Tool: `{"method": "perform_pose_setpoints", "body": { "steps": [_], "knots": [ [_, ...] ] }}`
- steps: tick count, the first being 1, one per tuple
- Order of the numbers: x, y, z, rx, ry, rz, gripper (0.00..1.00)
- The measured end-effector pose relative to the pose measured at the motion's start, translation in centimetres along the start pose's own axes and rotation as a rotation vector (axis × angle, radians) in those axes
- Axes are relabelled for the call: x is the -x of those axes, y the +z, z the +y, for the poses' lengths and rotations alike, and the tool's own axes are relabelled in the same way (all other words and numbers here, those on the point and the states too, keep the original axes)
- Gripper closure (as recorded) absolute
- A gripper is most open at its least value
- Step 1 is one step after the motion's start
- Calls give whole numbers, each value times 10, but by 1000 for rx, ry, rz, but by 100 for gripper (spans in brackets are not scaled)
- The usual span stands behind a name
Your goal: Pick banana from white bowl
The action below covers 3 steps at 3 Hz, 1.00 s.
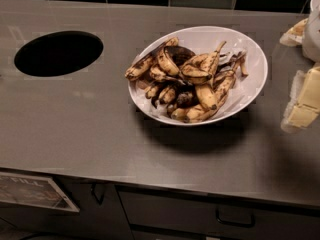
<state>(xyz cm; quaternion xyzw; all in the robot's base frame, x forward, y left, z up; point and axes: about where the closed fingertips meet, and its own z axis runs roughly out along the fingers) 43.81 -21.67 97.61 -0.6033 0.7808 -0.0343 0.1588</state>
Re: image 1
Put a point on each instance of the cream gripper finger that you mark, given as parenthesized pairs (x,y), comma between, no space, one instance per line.
(293,37)
(304,105)

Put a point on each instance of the dark spotted curved banana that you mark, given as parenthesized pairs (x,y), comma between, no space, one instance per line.
(170,58)

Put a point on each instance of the dark banana peel right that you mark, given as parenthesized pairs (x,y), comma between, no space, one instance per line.
(236,61)

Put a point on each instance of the upright spotted banana with stem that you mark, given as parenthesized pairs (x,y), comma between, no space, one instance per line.
(210,64)

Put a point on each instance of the white oval bowl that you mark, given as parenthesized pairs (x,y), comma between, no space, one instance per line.
(158,94)

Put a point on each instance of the spotted banana front centre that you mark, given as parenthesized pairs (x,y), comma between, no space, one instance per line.
(206,96)

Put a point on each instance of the spotted banana bottom rim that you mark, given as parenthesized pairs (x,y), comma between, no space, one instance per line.
(197,113)

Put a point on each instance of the long spotted banana left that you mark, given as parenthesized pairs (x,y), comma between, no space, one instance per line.
(138,68)

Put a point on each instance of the grey cabinet drawer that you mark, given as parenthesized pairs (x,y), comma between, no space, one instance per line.
(192,215)

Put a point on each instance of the round counter trash opening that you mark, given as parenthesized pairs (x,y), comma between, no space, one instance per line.
(58,54)

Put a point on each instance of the framed sign on cabinet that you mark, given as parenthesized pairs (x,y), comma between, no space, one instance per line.
(36,191)

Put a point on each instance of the black drawer handle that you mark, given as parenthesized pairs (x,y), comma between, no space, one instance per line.
(235,219)

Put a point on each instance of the black cabinet door handle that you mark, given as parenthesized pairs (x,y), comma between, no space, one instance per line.
(98,192)

